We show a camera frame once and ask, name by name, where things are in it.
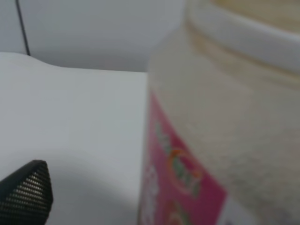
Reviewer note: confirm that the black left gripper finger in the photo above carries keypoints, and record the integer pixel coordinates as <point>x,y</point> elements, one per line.
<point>26,195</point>

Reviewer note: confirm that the clear plastic drink bottle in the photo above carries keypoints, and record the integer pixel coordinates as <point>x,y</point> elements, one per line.
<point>222,144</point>

